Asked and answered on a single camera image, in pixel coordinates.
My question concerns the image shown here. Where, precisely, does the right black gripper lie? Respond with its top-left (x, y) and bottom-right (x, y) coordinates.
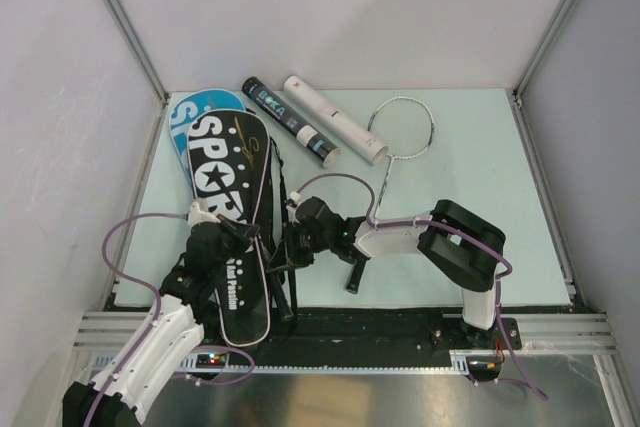
top-left (270, 219), bottom-right (333, 271)

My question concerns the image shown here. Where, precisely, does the black racket bag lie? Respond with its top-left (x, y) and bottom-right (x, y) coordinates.
top-left (186, 109), bottom-right (285, 348)

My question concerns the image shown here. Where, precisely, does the black shuttlecock tube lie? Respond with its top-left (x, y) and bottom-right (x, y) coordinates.
top-left (242, 77), bottom-right (340, 168)

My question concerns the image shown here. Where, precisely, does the white shuttlecock tube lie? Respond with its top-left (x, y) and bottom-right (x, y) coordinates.
top-left (283, 75), bottom-right (388, 165)

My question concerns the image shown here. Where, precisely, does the blue racket bag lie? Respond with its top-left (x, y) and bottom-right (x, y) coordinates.
top-left (169, 89), bottom-right (245, 174)

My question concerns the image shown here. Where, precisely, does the white black racket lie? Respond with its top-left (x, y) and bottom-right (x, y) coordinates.
top-left (269, 272), bottom-right (293, 322)

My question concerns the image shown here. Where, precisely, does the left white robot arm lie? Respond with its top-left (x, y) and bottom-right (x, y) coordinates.
top-left (62, 216), bottom-right (269, 426)

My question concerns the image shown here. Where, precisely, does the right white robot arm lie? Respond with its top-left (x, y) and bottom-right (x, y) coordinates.
top-left (271, 197), bottom-right (506, 348)

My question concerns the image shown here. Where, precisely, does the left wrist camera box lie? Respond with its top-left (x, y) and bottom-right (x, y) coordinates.
top-left (187, 198), bottom-right (220, 228)

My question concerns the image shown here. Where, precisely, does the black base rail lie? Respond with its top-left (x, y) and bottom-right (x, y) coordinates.
top-left (167, 304), bottom-right (521, 368)

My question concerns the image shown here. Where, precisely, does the grey cable duct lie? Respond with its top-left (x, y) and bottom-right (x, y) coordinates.
top-left (176, 350), bottom-right (469, 375)

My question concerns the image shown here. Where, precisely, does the left aluminium frame post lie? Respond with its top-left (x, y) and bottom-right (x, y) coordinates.
top-left (103, 0), bottom-right (168, 103)

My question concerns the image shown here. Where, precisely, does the aluminium frame post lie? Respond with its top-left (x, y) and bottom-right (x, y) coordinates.
top-left (511, 0), bottom-right (580, 106)
top-left (103, 0), bottom-right (168, 103)

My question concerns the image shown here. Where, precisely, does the right aluminium frame post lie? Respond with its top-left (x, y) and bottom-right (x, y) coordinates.
top-left (511, 0), bottom-right (580, 106)

